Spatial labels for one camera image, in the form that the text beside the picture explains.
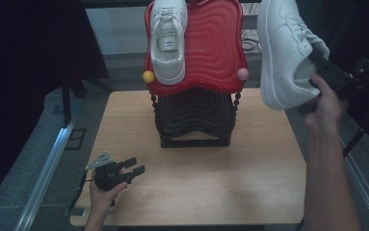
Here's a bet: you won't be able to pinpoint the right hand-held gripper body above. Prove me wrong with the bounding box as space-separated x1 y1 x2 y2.
321 49 369 98

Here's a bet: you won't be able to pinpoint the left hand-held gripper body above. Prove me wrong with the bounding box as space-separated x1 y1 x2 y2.
84 150 126 193

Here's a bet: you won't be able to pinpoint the white sneaker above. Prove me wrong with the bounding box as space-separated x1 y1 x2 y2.
256 0 331 112
148 0 189 87

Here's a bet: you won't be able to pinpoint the red and black shoe rack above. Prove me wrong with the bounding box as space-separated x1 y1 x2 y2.
143 0 251 149

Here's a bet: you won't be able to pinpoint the person's right hand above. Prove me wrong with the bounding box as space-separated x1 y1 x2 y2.
303 72 349 137

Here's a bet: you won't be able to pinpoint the person's left hand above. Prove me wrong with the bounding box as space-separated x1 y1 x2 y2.
89 180 129 219

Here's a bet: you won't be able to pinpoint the black tripod stand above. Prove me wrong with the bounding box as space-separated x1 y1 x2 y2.
60 76 117 127

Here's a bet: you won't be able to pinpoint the dark curtain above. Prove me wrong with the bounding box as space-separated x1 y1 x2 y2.
0 0 111 215

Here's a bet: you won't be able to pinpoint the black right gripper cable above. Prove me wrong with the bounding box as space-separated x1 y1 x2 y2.
341 71 369 159

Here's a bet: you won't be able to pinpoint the aluminium floor rail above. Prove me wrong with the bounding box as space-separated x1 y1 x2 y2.
339 138 369 231
13 117 76 231

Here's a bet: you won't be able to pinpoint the black floor cables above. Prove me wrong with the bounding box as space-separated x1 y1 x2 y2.
241 28 262 53

